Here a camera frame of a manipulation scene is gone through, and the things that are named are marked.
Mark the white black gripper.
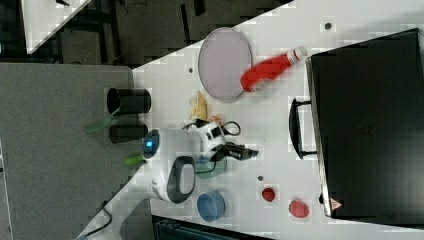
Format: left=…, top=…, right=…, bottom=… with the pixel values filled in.
left=186, top=120, right=259, bottom=160

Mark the red plush ketchup bottle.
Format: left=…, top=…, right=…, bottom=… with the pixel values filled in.
left=240, top=47, right=307, bottom=92

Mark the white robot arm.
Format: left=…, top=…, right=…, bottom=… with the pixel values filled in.
left=75, top=119, right=258, bottom=240

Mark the round grey plate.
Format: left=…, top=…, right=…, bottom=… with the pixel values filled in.
left=197, top=27, right=252, bottom=103

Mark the green cup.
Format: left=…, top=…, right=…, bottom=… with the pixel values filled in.
left=195, top=158, right=227, bottom=179

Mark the yellow plush fries toy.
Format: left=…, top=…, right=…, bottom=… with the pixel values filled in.
left=189, top=91, right=222, bottom=124

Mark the blue bowl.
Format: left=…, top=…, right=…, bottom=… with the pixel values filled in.
left=197, top=190, right=226, bottom=222

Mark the small red plush toy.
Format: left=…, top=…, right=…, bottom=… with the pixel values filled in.
left=261, top=187, right=275, bottom=202

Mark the red plush tomato toy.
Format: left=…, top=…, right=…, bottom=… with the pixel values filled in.
left=289, top=199, right=309, bottom=218

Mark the large black cylinder cup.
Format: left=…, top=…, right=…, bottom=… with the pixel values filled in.
left=107, top=88, right=151, bottom=115

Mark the small black cylinder cup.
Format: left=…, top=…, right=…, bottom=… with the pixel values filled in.
left=109, top=124, right=148, bottom=144

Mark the black steel toaster oven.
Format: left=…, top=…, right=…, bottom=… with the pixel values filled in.
left=305, top=28, right=424, bottom=229

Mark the white side table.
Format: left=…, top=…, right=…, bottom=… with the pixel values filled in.
left=20, top=0, right=93, bottom=54

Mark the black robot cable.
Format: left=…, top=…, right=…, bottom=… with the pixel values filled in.
left=181, top=119, right=242, bottom=138

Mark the bright green utensil handle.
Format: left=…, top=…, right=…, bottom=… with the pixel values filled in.
left=124, top=155, right=144, bottom=166

